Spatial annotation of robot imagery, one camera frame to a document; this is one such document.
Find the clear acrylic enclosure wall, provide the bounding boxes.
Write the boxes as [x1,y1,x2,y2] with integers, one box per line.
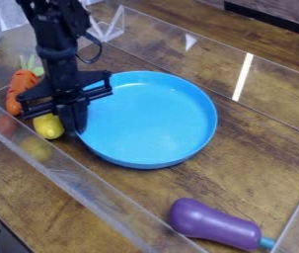
[0,0,299,253]

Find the orange toy carrot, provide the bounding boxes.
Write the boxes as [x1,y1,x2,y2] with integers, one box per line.
[5,55,44,116]

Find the black cable loop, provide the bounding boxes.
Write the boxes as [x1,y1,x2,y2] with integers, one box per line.
[73,31,103,65]

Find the purple toy eggplant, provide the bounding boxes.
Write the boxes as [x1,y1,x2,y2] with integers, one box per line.
[168,198,275,251]

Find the blue plastic plate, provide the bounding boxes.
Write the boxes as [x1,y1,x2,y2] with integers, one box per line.
[79,71,218,169]

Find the yellow toy lemon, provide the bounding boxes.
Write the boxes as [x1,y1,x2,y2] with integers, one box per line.
[33,114,64,139]

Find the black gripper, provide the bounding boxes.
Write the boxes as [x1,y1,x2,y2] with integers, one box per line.
[16,70,112,136]

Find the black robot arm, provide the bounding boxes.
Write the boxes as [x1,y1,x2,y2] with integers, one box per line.
[16,0,112,135]

